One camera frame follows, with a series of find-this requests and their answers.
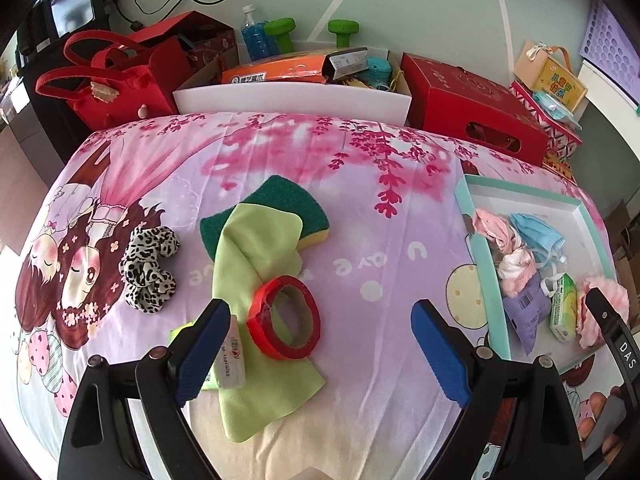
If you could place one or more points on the computer monitor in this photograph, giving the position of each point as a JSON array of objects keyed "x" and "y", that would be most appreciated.
[{"x": 75, "y": 5}]

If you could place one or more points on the small teal case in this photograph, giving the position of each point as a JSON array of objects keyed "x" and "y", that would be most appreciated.
[{"x": 379, "y": 66}]

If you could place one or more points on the pink white striped towel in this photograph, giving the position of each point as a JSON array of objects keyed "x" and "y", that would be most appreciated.
[{"x": 510, "y": 265}]

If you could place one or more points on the light green cloth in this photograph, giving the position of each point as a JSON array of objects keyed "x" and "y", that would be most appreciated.
[{"x": 250, "y": 255}]

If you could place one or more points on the yellow red flat box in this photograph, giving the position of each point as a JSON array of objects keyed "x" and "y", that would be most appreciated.
[{"x": 560, "y": 167}]

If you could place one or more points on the purple packet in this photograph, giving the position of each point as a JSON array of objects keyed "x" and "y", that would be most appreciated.
[{"x": 522, "y": 310}]

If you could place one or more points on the shallow teal cardboard box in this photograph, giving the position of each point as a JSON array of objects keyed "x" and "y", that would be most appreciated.
[{"x": 582, "y": 230}]

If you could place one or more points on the green dumbbell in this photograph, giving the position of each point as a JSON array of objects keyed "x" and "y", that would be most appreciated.
[
  {"x": 280, "y": 30},
  {"x": 344, "y": 29}
]

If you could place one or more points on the orange box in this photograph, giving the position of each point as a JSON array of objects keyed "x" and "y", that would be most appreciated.
[{"x": 280, "y": 69}]

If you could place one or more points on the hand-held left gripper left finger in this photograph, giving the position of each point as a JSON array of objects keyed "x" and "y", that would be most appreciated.
[{"x": 202, "y": 360}]

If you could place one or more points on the black appliance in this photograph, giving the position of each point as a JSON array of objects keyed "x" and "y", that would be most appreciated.
[{"x": 35, "y": 60}]

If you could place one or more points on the white shelf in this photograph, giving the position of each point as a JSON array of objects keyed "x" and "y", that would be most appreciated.
[{"x": 607, "y": 80}]

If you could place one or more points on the purple perforated basket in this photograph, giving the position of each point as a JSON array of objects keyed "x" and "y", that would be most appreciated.
[{"x": 610, "y": 35}]

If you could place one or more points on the peach fluffy puff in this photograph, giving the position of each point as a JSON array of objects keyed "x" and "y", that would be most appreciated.
[{"x": 587, "y": 320}]

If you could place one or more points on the brown cardboard box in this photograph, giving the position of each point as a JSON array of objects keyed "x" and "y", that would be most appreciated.
[{"x": 622, "y": 220}]

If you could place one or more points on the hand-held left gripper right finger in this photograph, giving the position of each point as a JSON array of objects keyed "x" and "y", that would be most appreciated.
[{"x": 440, "y": 355}]

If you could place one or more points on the dark red gift box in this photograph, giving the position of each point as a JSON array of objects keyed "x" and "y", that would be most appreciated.
[{"x": 210, "y": 42}]

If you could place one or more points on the brown cabinet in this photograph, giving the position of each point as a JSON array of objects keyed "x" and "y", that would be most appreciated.
[{"x": 25, "y": 160}]

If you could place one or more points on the printed cartoon bedsheet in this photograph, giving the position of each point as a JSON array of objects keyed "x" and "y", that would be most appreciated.
[{"x": 375, "y": 240}]

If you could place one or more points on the green yellow scouring sponge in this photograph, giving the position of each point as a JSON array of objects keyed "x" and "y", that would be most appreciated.
[{"x": 280, "y": 200}]

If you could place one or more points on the red tape roll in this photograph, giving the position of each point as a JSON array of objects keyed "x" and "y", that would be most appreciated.
[{"x": 262, "y": 332}]

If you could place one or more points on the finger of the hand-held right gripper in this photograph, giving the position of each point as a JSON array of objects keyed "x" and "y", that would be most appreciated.
[{"x": 612, "y": 332}]

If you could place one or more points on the blue liquid bottle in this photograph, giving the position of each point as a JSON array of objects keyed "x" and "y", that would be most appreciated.
[{"x": 255, "y": 37}]

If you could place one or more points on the blue face mask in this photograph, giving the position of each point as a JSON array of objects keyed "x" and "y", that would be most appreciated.
[{"x": 537, "y": 232}]

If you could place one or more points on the wet wipes packet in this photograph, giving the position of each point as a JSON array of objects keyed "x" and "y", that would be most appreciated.
[{"x": 552, "y": 102}]

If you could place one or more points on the leopard print scrunchie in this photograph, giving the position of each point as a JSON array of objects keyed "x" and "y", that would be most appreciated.
[{"x": 145, "y": 270}]

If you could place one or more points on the red white patterned box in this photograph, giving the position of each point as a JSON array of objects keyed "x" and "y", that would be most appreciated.
[{"x": 560, "y": 135}]

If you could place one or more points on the red felt bag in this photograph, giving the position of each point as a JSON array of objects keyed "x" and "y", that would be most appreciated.
[{"x": 125, "y": 90}]

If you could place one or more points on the black silver box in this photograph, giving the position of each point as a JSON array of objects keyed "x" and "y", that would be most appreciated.
[{"x": 347, "y": 62}]

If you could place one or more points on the white foam box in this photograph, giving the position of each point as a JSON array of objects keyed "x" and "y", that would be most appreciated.
[{"x": 295, "y": 100}]

